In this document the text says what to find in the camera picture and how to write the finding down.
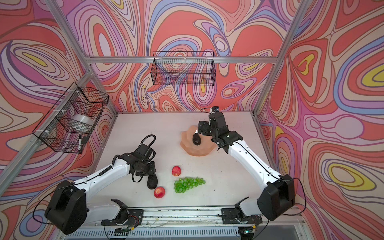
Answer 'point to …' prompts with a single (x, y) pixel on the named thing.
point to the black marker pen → (79, 146)
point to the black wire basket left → (69, 123)
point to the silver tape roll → (83, 120)
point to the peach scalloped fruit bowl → (206, 147)
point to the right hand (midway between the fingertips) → (207, 127)
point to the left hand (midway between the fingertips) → (156, 170)
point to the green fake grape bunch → (186, 183)
